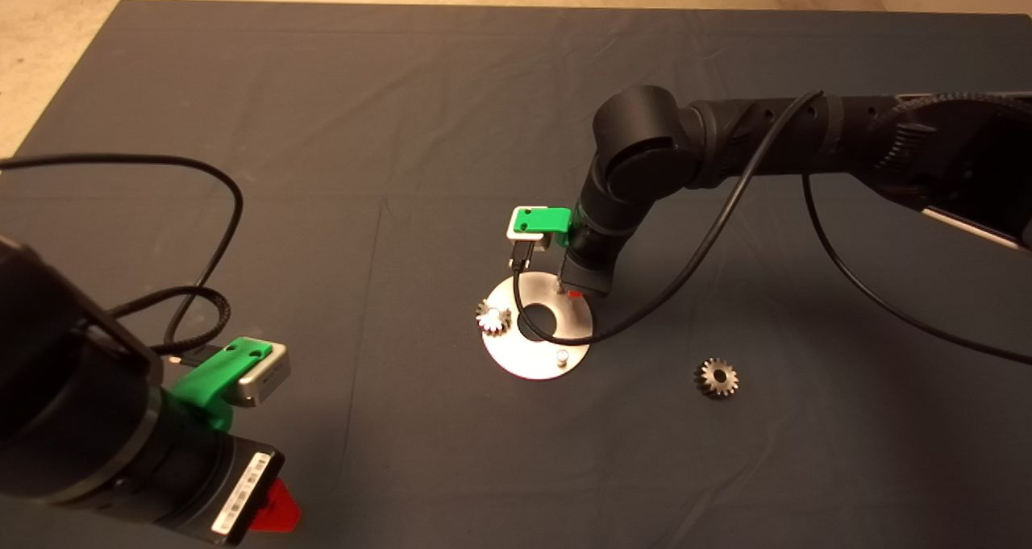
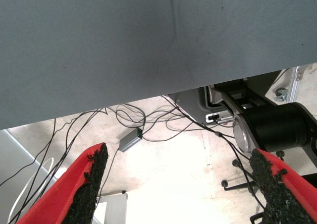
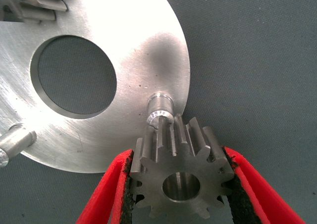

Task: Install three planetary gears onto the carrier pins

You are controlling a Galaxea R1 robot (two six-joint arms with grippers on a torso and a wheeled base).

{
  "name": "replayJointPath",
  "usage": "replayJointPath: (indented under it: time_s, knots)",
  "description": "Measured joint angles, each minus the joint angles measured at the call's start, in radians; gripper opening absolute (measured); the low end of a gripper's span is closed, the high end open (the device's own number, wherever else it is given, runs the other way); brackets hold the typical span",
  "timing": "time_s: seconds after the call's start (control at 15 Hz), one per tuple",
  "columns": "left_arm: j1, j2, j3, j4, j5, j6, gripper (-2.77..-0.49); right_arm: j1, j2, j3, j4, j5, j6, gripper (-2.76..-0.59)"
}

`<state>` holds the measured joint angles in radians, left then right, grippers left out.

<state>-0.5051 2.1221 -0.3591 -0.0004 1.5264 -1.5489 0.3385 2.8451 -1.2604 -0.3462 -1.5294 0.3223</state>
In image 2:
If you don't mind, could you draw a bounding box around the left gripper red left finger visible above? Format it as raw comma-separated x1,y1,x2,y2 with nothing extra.
16,142,110,224

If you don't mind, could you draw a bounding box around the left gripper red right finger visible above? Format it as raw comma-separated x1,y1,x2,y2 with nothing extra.
249,149,317,224

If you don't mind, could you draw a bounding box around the grey robot base chassis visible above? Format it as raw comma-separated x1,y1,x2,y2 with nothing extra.
174,87,235,125

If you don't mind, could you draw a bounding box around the black office chair base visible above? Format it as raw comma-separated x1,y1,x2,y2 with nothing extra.
221,151,285,194

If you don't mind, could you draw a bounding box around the black and silver robot torso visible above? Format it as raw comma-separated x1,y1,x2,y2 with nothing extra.
209,70,317,224

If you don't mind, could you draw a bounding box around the grey metal hub box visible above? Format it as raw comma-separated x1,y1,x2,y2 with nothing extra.
118,127,144,152

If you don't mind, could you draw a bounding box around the grey swivel caster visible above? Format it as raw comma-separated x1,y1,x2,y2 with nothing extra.
273,87,289,102

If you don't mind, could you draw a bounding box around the dark grey table cloth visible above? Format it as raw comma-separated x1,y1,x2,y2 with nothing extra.
0,0,317,130

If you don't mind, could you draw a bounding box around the thin white cable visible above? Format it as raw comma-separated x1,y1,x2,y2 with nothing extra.
7,158,55,224

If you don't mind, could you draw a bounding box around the aluminium frame post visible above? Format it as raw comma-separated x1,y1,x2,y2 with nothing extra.
287,65,305,103

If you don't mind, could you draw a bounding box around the looped thin black cable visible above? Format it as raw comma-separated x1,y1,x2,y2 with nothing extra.
115,104,199,142

